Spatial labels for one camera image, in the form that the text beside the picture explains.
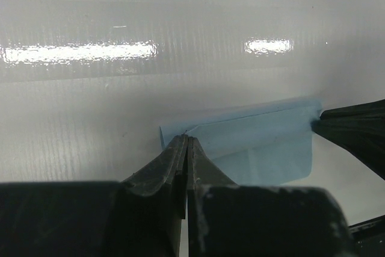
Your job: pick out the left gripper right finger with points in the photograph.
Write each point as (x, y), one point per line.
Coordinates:
(212, 207)

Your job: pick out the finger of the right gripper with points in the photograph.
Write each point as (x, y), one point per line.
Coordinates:
(359, 129)

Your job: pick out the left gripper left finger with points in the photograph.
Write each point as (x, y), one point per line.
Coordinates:
(156, 196)

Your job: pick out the blue cleaning cloth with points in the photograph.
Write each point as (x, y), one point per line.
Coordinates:
(262, 144)

